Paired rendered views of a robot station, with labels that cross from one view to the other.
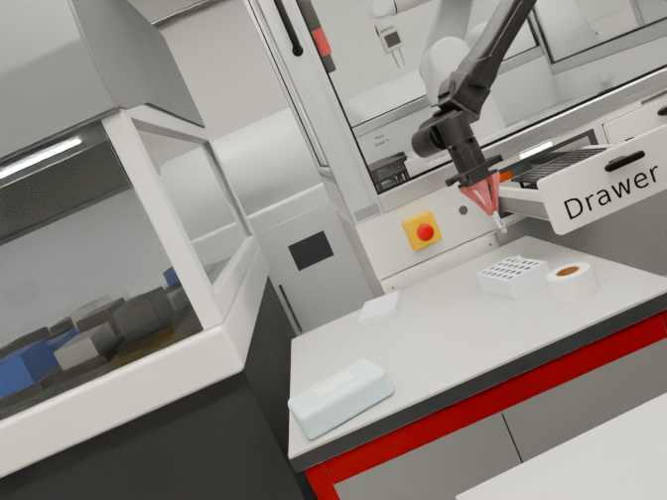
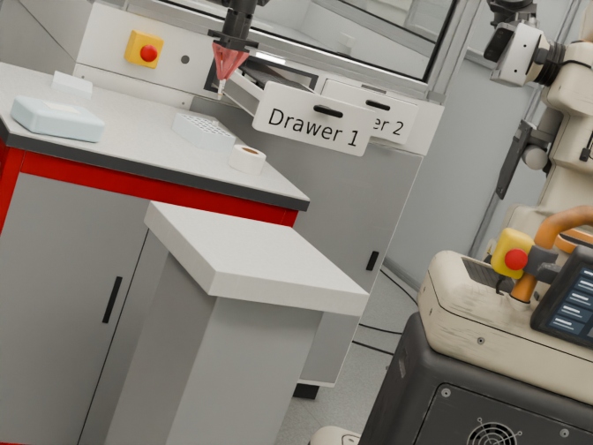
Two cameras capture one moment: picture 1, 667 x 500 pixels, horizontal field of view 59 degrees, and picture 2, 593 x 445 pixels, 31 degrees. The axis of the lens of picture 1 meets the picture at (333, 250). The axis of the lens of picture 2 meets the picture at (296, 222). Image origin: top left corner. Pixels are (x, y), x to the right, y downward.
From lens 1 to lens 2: 1.22 m
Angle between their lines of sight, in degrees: 30
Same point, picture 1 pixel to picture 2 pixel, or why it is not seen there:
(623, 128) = (337, 93)
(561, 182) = (282, 94)
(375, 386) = (93, 129)
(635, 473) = (250, 235)
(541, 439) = not seen: hidden behind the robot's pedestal
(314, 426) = (41, 123)
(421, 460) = (86, 197)
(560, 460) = (213, 216)
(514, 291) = (202, 141)
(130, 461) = not seen: outside the picture
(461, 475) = (101, 225)
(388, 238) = (111, 33)
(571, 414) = not seen: hidden behind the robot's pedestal
